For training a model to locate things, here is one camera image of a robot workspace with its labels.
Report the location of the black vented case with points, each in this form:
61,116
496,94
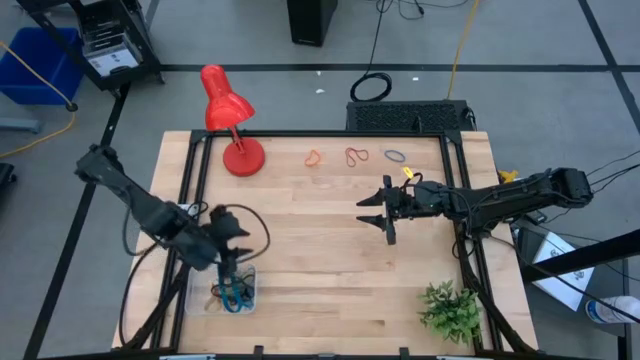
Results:
400,117

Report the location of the green artificial plant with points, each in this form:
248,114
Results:
450,312

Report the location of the black metal beam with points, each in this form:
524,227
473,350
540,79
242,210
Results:
575,257

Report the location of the red desk lamp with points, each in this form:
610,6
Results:
243,157

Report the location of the black equipment cart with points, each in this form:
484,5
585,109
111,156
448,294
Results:
100,20

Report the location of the white cardboard box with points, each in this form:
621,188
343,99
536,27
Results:
562,290

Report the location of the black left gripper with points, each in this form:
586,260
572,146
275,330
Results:
217,240

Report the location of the grey metal foot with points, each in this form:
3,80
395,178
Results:
20,125

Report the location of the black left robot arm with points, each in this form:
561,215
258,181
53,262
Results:
145,210

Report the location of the white labelled box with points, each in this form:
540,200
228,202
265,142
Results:
112,61

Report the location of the blue plastic tub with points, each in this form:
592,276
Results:
35,70

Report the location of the thin red rubber band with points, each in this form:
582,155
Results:
346,155

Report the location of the yellow plug connector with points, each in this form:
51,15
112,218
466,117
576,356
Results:
507,176

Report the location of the black floor object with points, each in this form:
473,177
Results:
5,175

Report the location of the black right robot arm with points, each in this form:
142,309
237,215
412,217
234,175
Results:
520,195

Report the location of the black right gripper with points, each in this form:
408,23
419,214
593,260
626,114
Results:
420,201

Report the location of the thin orange rubber band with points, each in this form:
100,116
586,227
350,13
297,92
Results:
306,161

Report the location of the clear plastic bin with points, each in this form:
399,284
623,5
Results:
197,300

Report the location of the thin blue rubber band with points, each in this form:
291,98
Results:
385,152

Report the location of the black round foot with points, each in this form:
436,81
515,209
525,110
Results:
71,106

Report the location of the black computer tower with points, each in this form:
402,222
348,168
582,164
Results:
310,22

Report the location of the wide blue rubber band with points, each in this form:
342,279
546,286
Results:
223,300

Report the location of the white plastic bottle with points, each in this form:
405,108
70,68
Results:
607,311

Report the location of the black metal table frame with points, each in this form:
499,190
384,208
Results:
325,133

